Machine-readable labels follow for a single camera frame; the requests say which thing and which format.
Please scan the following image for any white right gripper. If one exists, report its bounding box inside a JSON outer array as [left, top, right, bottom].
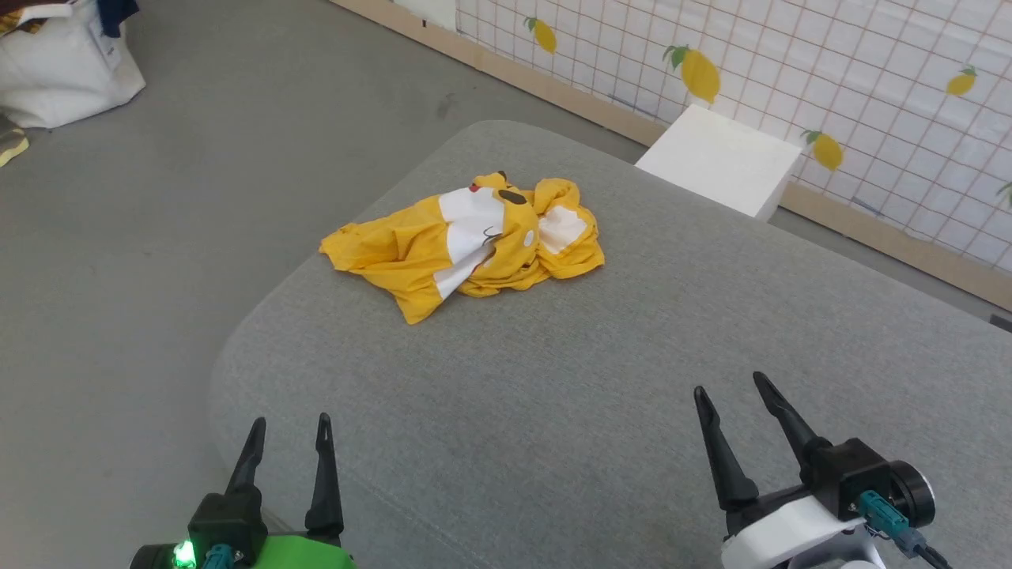
[[694, 371, 938, 569]]

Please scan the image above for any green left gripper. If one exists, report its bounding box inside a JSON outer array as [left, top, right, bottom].
[[130, 413, 357, 569]]

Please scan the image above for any yellow bear print garment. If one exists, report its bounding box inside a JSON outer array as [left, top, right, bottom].
[[319, 171, 606, 326]]

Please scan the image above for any white rectangular box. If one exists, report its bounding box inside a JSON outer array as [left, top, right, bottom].
[[635, 104, 803, 222]]

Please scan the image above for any white lemon print partition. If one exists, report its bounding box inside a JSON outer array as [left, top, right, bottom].
[[455, 0, 1012, 273]]

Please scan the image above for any white fabric bag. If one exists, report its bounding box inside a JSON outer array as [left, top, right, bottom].
[[0, 0, 147, 130]]

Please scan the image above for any dark blue cloth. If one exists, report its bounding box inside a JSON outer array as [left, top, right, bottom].
[[95, 0, 142, 39]]

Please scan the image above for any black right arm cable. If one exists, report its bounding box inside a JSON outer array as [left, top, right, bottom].
[[858, 490, 953, 569]]

